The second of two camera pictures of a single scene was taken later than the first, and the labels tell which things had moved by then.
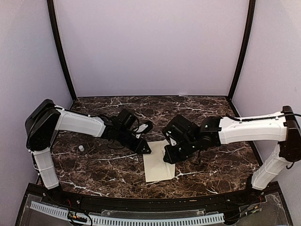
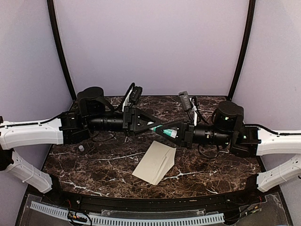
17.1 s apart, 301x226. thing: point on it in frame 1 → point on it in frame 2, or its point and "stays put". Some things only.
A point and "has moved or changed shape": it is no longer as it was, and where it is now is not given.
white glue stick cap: (81, 148) stays put
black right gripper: (172, 158) → (189, 133)
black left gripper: (138, 148) → (130, 113)
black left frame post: (51, 6) stays put
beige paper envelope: (155, 168) has moved or changed shape
